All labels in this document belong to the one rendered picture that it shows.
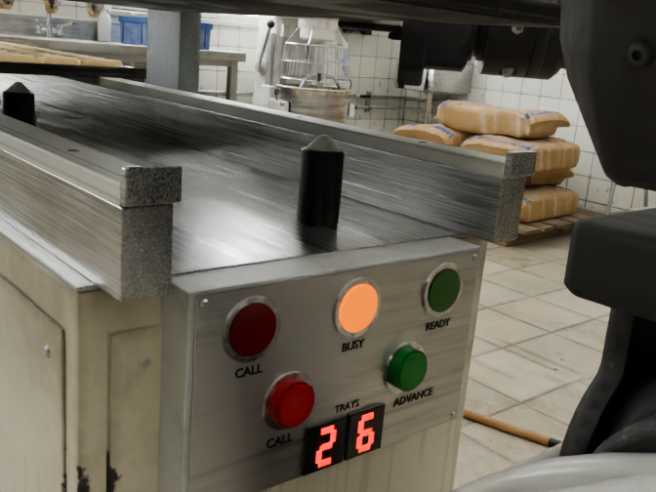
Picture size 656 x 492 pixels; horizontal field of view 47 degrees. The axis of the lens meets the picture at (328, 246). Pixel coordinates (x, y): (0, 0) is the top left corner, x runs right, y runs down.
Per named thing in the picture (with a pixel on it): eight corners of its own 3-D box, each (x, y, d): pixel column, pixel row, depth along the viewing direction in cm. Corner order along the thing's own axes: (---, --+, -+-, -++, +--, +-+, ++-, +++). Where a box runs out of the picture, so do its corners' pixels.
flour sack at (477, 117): (427, 126, 459) (430, 98, 455) (465, 125, 489) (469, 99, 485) (533, 143, 412) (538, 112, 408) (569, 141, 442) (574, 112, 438)
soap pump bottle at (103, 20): (100, 41, 405) (100, 1, 399) (94, 40, 410) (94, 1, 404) (112, 42, 409) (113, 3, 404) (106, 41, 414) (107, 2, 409)
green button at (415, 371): (380, 388, 52) (384, 348, 52) (410, 379, 54) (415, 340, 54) (395, 396, 51) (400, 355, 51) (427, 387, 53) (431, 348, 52)
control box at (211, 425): (154, 494, 46) (159, 275, 42) (428, 402, 61) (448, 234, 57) (184, 525, 43) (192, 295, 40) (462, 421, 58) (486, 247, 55)
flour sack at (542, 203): (518, 226, 404) (523, 199, 400) (455, 210, 432) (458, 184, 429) (584, 214, 454) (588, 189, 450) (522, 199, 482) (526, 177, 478)
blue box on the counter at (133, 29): (145, 46, 379) (146, 17, 375) (116, 43, 400) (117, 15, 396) (213, 51, 406) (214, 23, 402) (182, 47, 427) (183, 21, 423)
